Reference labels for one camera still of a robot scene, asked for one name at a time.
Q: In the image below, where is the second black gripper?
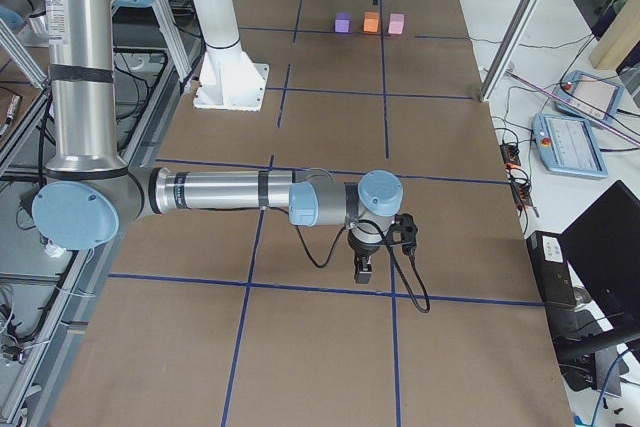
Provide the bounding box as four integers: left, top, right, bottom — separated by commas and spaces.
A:
347, 234, 381, 284

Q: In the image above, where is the orange foam cube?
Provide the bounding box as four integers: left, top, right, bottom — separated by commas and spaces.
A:
362, 11, 380, 34

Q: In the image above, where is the light pink foam cube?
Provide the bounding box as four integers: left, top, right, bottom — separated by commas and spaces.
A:
388, 13, 405, 35

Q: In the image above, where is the dark purple foam cube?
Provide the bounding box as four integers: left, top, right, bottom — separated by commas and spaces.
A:
334, 12, 351, 34

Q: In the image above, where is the orange black connector block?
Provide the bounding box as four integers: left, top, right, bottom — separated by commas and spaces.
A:
499, 142, 521, 168

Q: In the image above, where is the black electronics box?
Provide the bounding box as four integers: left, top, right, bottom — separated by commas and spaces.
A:
526, 231, 576, 310

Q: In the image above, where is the blue teach pendant near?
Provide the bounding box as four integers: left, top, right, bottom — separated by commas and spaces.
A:
532, 113, 608, 179

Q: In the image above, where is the blue teach pendant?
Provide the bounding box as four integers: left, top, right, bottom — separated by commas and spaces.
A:
553, 70, 623, 125
532, 113, 608, 179

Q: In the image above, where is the black laptop monitor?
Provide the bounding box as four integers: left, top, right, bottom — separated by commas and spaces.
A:
560, 180, 639, 325

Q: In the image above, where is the blue teach pendant far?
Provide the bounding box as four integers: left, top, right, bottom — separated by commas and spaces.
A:
553, 70, 623, 125

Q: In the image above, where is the wooden plank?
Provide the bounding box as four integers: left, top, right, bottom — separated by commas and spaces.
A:
589, 0, 639, 70

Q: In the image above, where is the aluminium frame post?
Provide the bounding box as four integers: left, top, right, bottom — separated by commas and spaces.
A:
479, 0, 540, 102

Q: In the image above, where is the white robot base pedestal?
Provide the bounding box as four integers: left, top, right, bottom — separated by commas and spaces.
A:
193, 0, 269, 112

